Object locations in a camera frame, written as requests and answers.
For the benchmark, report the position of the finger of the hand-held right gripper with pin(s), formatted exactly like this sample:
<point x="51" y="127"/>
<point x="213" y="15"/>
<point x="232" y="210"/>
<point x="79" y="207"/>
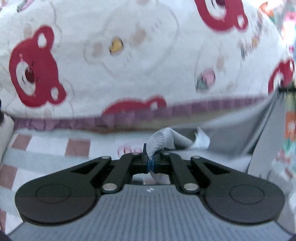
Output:
<point x="288" y="89"/>

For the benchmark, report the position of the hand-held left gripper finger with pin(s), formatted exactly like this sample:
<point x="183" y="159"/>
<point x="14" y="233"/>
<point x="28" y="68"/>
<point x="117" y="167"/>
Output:
<point x="152" y="165"/>
<point x="148" y="165"/>

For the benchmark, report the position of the grey shirt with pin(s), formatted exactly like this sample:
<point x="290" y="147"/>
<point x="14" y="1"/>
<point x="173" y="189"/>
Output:
<point x="231" y="129"/>

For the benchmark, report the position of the floral blanket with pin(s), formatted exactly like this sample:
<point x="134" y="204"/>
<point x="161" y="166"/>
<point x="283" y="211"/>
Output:
<point x="291" y="129"/>

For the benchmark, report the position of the bear print quilt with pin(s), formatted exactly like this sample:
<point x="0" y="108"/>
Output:
<point x="138" y="81"/>

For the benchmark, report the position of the checked mat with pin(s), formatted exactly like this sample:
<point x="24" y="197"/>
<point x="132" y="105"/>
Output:
<point x="46" y="157"/>

